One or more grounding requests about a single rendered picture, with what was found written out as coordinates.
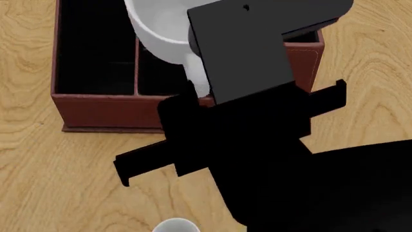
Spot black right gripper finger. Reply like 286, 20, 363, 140
156, 80, 208, 143

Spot white mug with handle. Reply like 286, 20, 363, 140
124, 0, 223, 99

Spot brown leather divided caddy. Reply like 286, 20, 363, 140
50, 0, 326, 133

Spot small white cup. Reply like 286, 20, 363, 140
151, 217, 201, 232

